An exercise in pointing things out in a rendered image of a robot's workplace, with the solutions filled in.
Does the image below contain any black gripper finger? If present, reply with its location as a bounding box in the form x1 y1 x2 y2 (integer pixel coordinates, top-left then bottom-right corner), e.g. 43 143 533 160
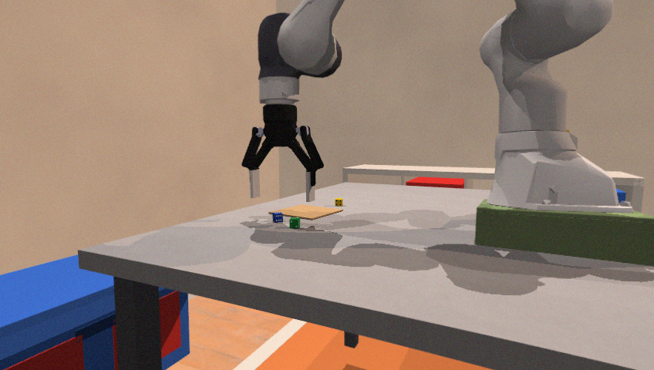
241 127 275 198
278 126 324 202

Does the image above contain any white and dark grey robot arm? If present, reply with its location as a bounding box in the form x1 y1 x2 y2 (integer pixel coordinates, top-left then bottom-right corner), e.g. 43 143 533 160
258 0 634 213

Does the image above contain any tan square mat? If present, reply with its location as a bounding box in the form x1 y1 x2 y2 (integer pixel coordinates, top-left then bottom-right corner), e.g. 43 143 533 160
268 204 343 220

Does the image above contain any green die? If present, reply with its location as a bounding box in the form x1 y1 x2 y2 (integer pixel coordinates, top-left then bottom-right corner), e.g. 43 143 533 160
289 217 300 228

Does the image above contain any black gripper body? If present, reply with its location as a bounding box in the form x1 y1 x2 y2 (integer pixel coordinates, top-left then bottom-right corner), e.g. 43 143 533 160
263 104 298 146

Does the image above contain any blue die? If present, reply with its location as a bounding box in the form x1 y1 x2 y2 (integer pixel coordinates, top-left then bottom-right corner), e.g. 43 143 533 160
272 212 283 223

